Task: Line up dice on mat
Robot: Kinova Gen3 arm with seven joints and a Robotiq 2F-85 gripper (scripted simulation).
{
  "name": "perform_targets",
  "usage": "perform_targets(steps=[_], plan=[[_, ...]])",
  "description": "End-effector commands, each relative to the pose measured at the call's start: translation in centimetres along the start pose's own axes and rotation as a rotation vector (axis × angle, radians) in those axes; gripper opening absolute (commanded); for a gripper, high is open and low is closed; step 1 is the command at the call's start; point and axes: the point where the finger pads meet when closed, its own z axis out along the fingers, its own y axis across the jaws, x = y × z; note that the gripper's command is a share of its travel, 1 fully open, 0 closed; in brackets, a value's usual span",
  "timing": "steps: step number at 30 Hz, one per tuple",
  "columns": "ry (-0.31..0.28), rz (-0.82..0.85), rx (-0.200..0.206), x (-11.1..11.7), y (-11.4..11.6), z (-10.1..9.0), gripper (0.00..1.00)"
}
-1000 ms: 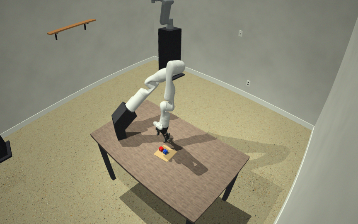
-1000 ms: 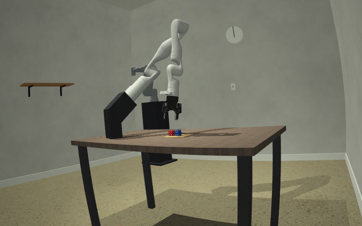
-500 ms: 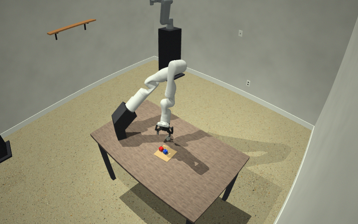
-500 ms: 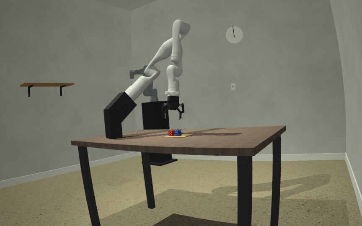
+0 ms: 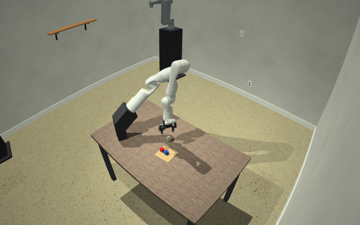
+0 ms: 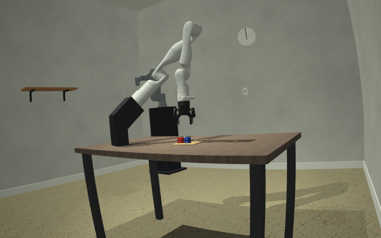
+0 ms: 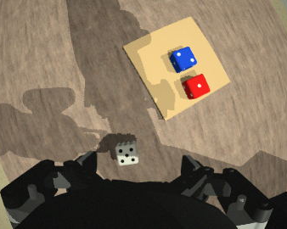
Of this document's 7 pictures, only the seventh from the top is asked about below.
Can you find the red die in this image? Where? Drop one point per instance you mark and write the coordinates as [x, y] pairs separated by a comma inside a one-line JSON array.
[[196, 87]]

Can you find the pale yellow flat mat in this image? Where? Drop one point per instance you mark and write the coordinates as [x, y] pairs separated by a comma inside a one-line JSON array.
[[151, 54]]

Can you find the blue die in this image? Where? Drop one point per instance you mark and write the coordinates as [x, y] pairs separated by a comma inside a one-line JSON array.
[[183, 59]]

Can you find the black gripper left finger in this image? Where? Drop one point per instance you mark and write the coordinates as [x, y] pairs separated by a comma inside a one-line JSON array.
[[22, 195]]

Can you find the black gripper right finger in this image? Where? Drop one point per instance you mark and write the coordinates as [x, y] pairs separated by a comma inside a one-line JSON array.
[[244, 204]]

